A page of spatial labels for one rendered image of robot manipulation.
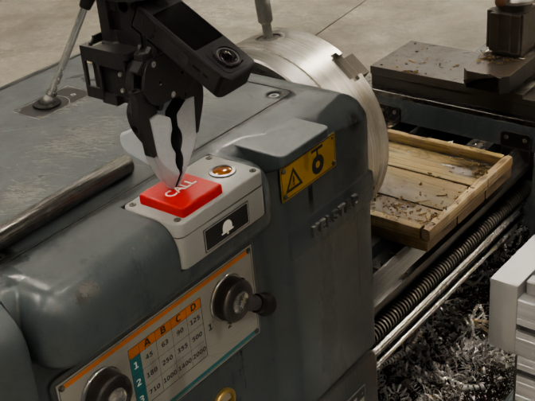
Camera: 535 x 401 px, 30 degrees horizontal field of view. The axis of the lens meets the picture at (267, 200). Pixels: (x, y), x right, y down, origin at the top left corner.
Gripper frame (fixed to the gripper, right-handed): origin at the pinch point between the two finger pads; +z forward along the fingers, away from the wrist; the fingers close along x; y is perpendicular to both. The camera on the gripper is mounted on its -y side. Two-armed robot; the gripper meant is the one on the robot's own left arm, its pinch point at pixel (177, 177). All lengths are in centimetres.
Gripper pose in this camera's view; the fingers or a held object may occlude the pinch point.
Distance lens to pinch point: 98.9
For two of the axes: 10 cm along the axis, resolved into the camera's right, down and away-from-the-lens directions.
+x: -6.1, 4.2, -6.7
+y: -7.9, -2.4, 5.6
